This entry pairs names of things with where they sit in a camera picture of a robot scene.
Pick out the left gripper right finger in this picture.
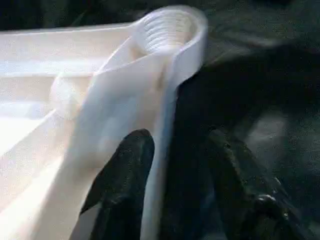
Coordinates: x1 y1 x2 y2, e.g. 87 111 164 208
204 124 311 240

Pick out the white plastic table top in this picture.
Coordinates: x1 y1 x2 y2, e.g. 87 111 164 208
0 4 210 240

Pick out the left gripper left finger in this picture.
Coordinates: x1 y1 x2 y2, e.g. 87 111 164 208
79 128 156 240

